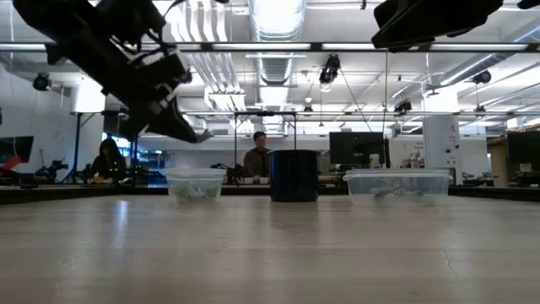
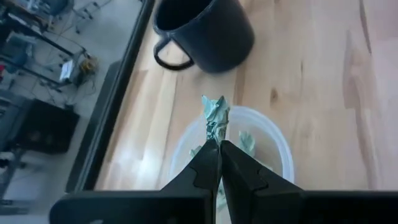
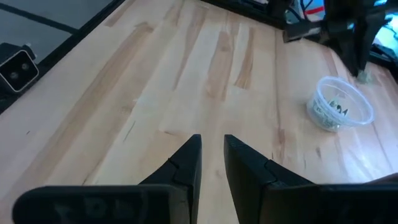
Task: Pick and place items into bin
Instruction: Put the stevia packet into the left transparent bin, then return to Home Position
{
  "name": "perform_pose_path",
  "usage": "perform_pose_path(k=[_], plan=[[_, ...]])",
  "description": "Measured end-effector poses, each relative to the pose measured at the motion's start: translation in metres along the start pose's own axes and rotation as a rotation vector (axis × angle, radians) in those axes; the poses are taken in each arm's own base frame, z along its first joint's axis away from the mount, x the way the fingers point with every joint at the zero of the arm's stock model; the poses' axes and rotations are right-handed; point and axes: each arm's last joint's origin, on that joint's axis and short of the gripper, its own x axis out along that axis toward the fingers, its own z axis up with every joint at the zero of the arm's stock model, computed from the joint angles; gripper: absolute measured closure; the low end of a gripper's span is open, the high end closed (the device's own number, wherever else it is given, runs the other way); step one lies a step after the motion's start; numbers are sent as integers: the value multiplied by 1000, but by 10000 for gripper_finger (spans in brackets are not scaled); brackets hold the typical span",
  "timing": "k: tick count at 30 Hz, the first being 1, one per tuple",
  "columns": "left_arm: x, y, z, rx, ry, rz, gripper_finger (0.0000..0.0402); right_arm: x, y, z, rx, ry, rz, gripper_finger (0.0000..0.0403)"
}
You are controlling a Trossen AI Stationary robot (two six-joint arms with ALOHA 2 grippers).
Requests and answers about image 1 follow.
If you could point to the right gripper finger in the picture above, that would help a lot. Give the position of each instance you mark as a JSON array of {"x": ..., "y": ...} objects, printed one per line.
[
  {"x": 430, "y": 10},
  {"x": 422, "y": 36}
]

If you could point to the black table frame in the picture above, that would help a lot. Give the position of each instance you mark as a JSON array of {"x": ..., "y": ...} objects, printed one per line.
[{"x": 63, "y": 192}]

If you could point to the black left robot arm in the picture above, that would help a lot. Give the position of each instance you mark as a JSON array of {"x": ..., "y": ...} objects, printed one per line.
[{"x": 55, "y": 19}]

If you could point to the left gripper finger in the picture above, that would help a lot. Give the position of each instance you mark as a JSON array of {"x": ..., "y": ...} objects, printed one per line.
[
  {"x": 139, "y": 118},
  {"x": 177, "y": 124}
]

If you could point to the black overhead frame beam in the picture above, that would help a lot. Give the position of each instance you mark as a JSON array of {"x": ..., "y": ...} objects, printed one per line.
[{"x": 316, "y": 46}]

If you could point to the black cup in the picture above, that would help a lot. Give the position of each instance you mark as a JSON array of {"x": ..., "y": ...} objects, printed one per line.
[{"x": 294, "y": 175}]

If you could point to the black overhead camera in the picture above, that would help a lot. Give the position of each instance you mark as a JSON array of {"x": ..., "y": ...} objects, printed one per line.
[{"x": 330, "y": 69}]

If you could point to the small clear plastic container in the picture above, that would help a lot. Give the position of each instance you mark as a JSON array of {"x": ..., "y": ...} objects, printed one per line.
[{"x": 195, "y": 181}]

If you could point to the large clear plastic container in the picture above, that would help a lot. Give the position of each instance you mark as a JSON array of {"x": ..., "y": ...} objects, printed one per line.
[{"x": 398, "y": 186}]

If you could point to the black computer monitor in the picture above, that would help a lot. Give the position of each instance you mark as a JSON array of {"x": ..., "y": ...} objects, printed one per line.
[{"x": 358, "y": 150}]

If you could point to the person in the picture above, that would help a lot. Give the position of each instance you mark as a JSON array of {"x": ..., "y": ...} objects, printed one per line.
[
  {"x": 107, "y": 162},
  {"x": 257, "y": 160}
]

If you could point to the white column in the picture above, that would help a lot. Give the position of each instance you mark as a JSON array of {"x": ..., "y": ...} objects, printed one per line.
[{"x": 442, "y": 148}]

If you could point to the silver ceiling duct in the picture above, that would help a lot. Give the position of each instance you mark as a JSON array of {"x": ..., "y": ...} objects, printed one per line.
[{"x": 276, "y": 21}]

